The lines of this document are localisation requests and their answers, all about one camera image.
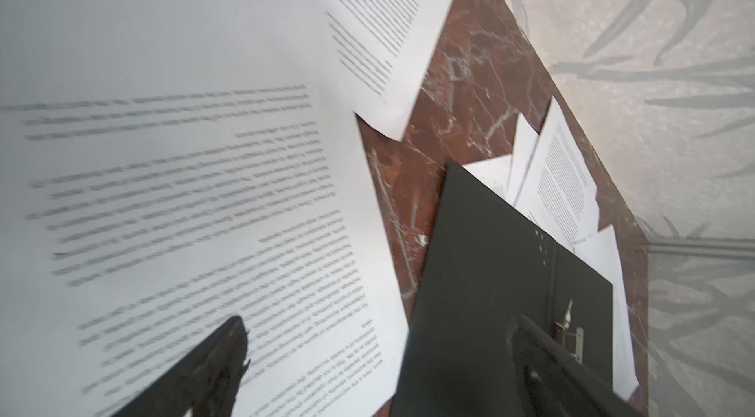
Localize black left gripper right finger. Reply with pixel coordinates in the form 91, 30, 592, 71
506, 315, 640, 417

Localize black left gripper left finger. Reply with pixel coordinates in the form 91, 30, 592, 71
115, 316, 250, 416

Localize blue and black file folder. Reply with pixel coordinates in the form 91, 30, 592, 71
392, 163, 613, 416

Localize metal folder clip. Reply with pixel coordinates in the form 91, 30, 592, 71
554, 298, 585, 364

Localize white paper under centre stack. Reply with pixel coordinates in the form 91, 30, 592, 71
463, 114, 539, 206

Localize aluminium cage frame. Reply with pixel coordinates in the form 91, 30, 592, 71
649, 238, 754, 261

